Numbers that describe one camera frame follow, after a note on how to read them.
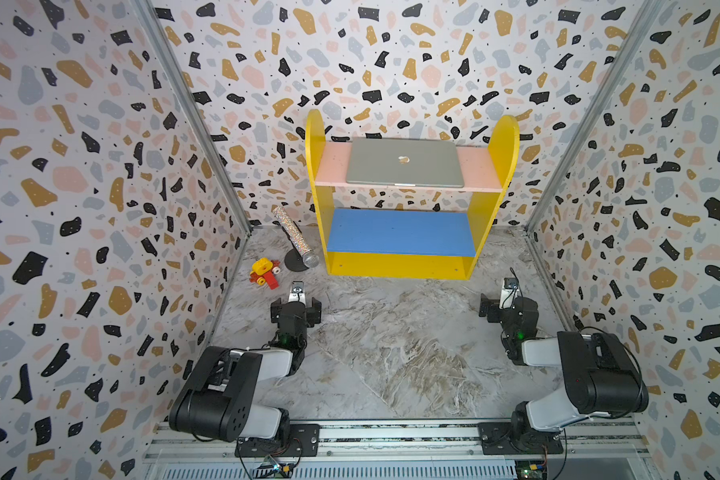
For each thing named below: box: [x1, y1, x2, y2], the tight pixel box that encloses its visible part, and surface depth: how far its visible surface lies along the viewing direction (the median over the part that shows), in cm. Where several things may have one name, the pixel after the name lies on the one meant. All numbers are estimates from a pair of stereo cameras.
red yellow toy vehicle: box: [249, 257, 281, 290], surface depth 105 cm
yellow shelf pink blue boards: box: [305, 109, 521, 280], surface depth 100 cm
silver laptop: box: [346, 138, 465, 189], surface depth 82 cm
